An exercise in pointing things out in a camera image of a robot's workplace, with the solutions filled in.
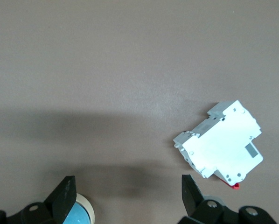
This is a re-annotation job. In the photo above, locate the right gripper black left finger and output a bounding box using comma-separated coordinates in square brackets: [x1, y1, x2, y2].
[20, 175, 77, 224]

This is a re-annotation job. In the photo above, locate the blue dome bell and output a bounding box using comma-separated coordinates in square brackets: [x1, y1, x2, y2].
[62, 193, 96, 224]

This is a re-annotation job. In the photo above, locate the brown table mat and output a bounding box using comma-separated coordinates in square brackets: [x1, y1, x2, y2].
[0, 0, 279, 224]

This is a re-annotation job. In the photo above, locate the white circuit breaker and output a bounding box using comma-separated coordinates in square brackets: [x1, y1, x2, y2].
[173, 100, 264, 189]

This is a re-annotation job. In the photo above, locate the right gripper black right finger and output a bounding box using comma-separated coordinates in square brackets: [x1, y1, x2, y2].
[178, 174, 226, 224]

